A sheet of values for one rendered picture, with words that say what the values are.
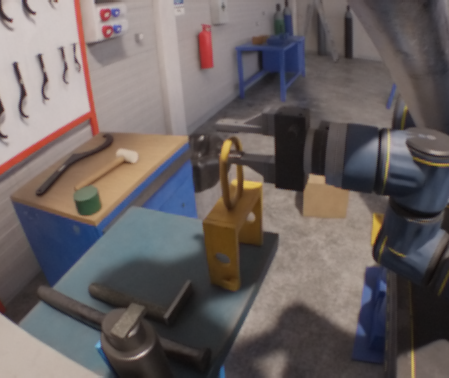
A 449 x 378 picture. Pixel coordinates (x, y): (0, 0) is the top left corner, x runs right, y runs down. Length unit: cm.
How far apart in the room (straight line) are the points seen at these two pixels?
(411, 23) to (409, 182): 23
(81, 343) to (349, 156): 56
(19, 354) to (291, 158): 52
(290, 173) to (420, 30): 31
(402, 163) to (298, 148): 17
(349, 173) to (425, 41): 23
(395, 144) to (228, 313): 41
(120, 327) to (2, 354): 23
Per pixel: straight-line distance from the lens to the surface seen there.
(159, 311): 64
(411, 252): 61
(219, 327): 64
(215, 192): 226
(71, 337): 70
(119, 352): 43
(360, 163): 51
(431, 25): 47
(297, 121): 53
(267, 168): 59
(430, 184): 54
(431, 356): 66
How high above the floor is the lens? 158
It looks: 31 degrees down
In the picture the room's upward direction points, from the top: 5 degrees counter-clockwise
